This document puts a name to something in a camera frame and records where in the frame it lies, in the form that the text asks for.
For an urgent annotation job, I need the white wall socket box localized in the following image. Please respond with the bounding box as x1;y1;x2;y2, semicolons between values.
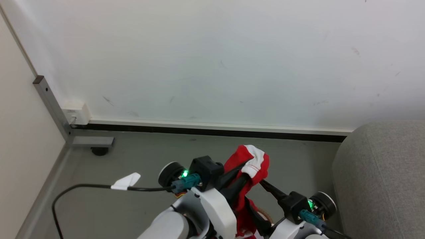
61;102;91;125

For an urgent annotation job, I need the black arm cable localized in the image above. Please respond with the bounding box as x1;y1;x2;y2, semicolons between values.
298;209;353;239
51;173;202;239

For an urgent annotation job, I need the grey metal frame post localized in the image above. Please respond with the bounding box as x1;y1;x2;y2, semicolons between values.
33;75;115;148

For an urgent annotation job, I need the grey fabric sofa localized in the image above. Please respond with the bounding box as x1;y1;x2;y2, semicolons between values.
332;120;425;239

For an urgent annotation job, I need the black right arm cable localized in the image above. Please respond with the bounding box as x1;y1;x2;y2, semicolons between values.
298;209;353;239

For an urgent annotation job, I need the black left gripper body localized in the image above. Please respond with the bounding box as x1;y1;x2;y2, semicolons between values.
159;155;224;192

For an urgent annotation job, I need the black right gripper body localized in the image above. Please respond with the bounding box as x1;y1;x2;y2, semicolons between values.
278;192;336;223

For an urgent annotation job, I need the white and black skirting strip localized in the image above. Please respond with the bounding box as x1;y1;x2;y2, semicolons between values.
70;119;353;143

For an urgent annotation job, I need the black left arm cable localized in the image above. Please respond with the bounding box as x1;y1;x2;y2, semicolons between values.
51;173;202;239

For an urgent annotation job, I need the white paper cable tag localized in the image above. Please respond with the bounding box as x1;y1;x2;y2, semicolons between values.
111;172;141;191

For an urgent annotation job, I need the red and white garment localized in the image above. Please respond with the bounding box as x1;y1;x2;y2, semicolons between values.
223;144;270;239

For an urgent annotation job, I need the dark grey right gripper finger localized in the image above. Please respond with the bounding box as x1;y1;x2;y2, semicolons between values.
246;198;273;237
259;180;288;201

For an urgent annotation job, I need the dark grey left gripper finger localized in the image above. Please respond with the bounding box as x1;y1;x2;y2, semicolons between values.
221;168;248;183
219;173;251;204

